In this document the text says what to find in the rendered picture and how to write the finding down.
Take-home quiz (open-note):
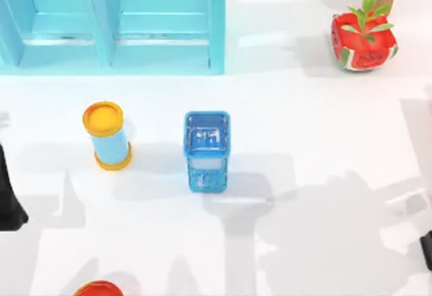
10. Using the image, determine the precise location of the blue and orange can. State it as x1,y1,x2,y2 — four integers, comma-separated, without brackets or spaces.
82,100,133,171

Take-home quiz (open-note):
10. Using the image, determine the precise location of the light blue rack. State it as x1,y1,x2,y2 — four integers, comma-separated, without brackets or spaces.
0,0,226,76

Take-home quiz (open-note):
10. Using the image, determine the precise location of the watermelon plant pot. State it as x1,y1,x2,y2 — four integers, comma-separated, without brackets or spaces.
329,11,398,73

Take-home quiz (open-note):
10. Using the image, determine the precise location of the green plant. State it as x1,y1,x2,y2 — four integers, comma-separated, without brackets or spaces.
343,0,395,43

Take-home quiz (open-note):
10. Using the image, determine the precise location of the red and orange round lid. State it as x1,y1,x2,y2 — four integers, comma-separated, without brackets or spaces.
72,279,126,296

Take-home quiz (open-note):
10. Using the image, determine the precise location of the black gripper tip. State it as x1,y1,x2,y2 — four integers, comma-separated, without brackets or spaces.
419,230,432,272
0,142,29,232

